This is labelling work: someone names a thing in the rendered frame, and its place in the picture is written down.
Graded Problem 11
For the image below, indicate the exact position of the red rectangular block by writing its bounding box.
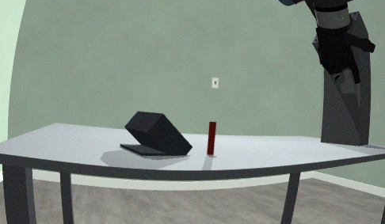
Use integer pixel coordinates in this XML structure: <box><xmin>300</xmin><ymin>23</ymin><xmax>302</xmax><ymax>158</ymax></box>
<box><xmin>207</xmin><ymin>122</ymin><xmax>216</xmax><ymax>155</ymax></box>

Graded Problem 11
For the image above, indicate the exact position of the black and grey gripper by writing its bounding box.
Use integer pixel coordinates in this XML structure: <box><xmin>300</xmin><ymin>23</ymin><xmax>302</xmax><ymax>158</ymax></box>
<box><xmin>316</xmin><ymin>25</ymin><xmax>360</xmax><ymax>107</ymax></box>

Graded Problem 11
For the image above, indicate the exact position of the blue-grey square panel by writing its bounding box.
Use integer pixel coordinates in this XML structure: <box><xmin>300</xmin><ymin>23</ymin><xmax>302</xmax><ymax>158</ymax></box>
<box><xmin>120</xmin><ymin>112</ymin><xmax>193</xmax><ymax>156</ymax></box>

